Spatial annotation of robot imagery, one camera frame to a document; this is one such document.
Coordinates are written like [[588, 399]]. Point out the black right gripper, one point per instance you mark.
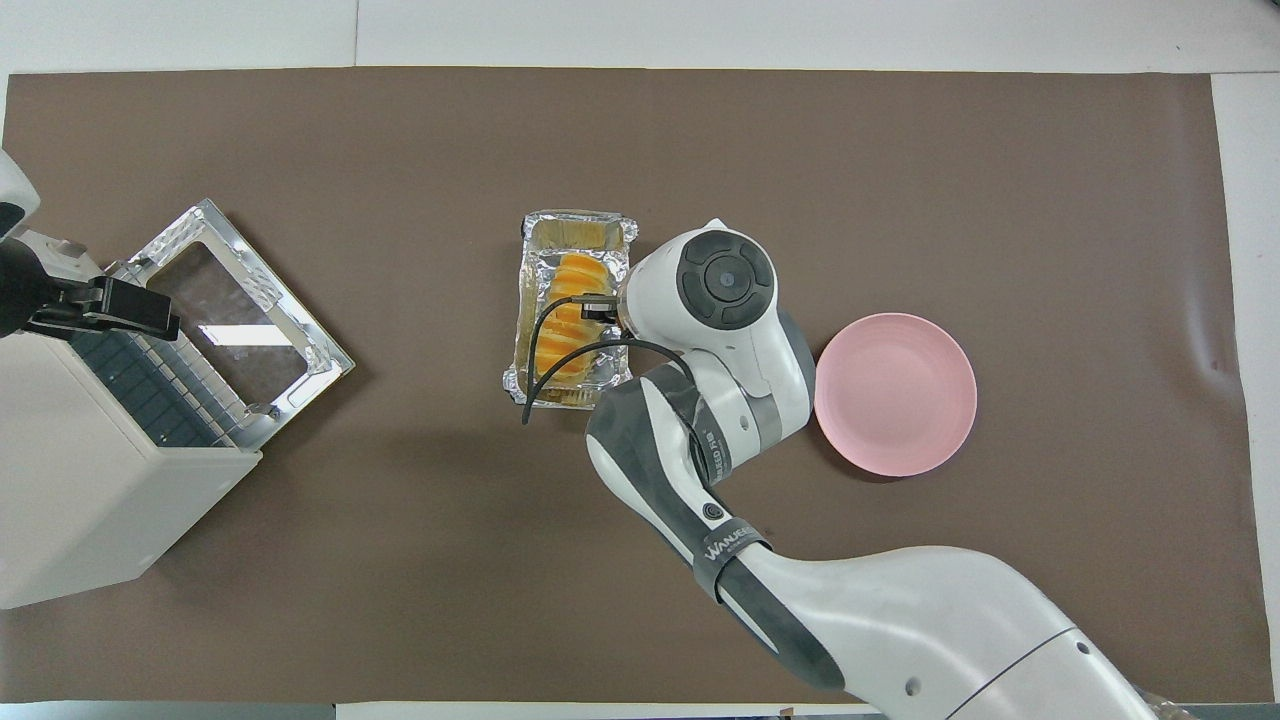
[[598, 312]]

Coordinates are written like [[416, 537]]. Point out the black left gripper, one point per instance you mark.
[[22, 290]]

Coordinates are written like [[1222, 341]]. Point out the sliced yellow bread loaf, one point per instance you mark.
[[570, 275]]

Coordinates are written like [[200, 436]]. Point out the aluminium foil tray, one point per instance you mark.
[[575, 232]]

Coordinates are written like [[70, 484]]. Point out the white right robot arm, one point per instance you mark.
[[900, 620]]

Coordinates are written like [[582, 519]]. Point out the metal oven rack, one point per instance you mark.
[[140, 385]]

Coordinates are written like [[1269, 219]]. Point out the glass oven door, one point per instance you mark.
[[320, 360]]

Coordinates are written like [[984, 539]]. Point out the cream white toaster oven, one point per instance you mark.
[[90, 500]]

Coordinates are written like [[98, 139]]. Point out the pink round plate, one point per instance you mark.
[[895, 395]]

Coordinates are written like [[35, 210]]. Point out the brown table mat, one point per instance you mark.
[[900, 200]]

